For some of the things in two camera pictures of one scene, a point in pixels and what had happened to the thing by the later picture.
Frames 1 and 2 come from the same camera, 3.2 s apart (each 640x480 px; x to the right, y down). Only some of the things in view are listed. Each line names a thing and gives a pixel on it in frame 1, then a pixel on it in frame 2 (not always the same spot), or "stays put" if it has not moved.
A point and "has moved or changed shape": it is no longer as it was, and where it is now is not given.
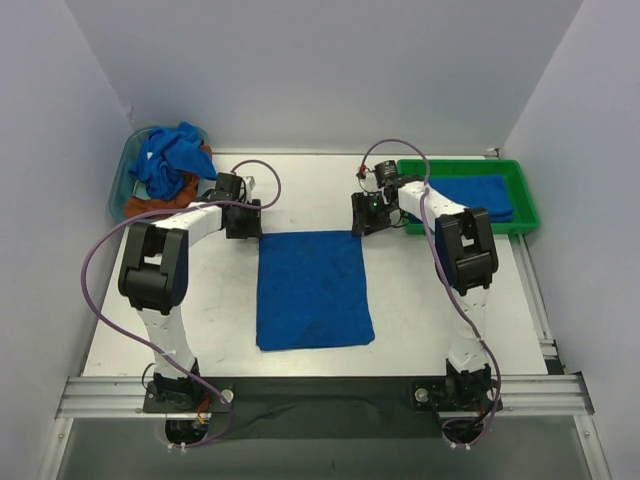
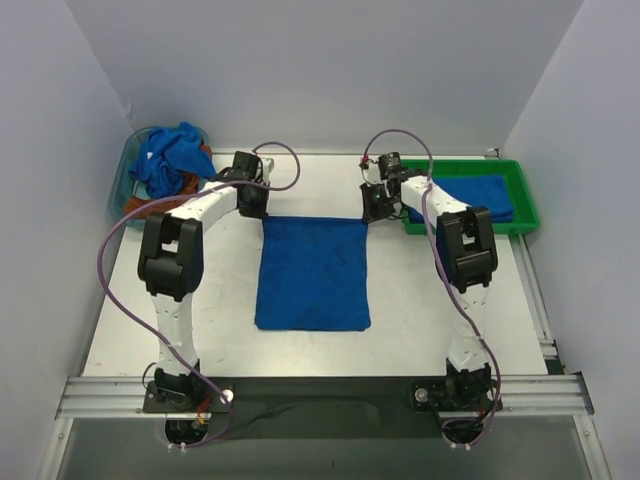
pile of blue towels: [168, 157] stays put
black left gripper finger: [240, 229] → [249, 209]
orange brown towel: [138, 205] stays put
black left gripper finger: [254, 220] → [262, 198]
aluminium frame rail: [525, 397] stays put
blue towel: [312, 291] has moved or changed shape
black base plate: [320, 408] stays put
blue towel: [487, 192] stays put
